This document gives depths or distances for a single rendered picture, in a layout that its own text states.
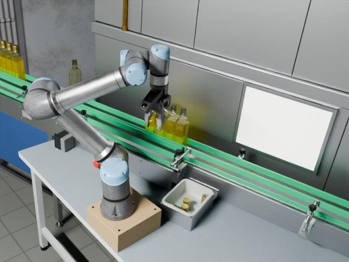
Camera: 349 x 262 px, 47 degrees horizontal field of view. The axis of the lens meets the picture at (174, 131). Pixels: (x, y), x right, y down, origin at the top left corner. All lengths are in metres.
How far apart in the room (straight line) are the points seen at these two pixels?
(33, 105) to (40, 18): 2.84
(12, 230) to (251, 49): 1.99
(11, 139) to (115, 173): 1.36
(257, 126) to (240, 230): 0.50
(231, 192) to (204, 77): 0.58
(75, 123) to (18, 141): 1.18
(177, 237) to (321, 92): 0.88
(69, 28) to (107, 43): 2.19
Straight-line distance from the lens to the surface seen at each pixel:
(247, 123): 1.98
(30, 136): 2.68
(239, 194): 1.96
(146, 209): 1.78
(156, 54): 1.55
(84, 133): 1.69
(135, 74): 1.41
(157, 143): 2.06
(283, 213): 1.92
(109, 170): 1.64
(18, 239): 2.91
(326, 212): 1.88
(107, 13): 2.29
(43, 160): 2.27
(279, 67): 1.86
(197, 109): 2.07
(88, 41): 4.66
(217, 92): 1.98
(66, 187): 2.07
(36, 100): 1.52
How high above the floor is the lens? 2.05
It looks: 31 degrees down
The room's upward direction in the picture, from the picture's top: 6 degrees clockwise
